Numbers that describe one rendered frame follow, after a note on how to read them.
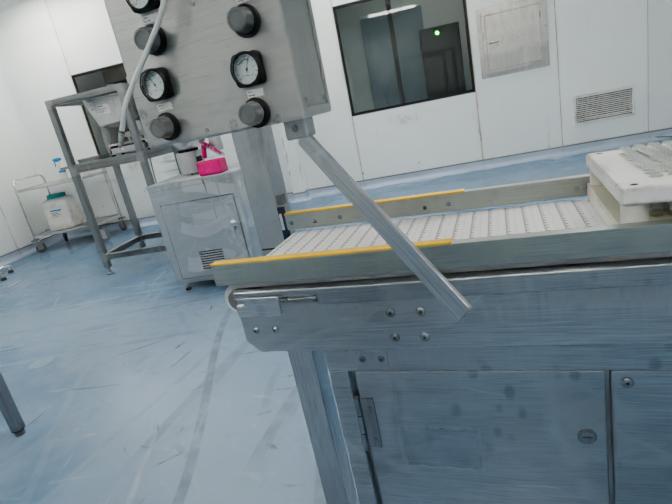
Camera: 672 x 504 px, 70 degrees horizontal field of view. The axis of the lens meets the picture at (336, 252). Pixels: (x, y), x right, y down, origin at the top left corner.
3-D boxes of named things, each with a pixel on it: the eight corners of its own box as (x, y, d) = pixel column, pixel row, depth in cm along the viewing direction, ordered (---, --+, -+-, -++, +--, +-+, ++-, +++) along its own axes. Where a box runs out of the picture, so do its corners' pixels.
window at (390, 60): (352, 116, 552) (332, 7, 518) (352, 116, 553) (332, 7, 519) (475, 91, 522) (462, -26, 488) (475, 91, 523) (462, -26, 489)
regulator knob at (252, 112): (237, 132, 54) (227, 93, 53) (248, 129, 56) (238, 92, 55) (264, 127, 53) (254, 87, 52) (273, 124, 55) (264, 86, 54)
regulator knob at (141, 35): (134, 58, 55) (122, 16, 54) (147, 58, 57) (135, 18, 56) (158, 51, 54) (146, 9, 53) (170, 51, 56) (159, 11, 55)
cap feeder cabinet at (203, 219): (178, 293, 334) (144, 187, 312) (210, 265, 387) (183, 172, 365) (262, 282, 321) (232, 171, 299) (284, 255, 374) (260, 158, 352)
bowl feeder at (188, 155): (159, 182, 326) (142, 126, 316) (183, 173, 360) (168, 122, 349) (225, 170, 316) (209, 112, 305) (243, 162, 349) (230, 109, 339)
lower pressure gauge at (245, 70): (234, 90, 54) (225, 55, 53) (239, 89, 55) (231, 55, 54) (263, 83, 52) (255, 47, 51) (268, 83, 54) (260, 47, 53)
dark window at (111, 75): (101, 164, 623) (71, 75, 590) (102, 164, 624) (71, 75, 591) (193, 146, 594) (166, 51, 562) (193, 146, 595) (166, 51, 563)
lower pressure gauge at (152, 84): (144, 104, 58) (134, 71, 57) (151, 103, 59) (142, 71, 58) (169, 98, 56) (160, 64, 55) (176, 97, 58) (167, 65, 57)
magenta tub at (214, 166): (199, 177, 307) (195, 163, 304) (206, 173, 318) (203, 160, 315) (222, 172, 303) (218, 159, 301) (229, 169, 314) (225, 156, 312)
